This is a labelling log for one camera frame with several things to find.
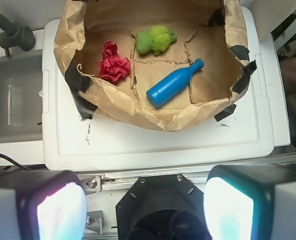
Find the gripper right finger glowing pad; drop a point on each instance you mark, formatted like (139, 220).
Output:
(251, 202)

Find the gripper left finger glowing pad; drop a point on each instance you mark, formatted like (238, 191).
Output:
(41, 205)

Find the red paper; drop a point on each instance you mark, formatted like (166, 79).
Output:
(113, 68)

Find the white plastic lid board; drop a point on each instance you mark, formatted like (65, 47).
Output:
(103, 144)

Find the grey toy sink basin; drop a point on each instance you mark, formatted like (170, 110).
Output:
(21, 106)

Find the blue plastic bottle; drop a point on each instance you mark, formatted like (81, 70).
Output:
(172, 84)

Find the grey toy faucet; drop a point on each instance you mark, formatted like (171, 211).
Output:
(14, 35)

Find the brown paper bag tray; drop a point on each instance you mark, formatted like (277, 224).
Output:
(211, 30)

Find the green plush toy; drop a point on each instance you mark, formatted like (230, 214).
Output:
(157, 39)

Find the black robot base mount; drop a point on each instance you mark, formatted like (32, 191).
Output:
(164, 207)

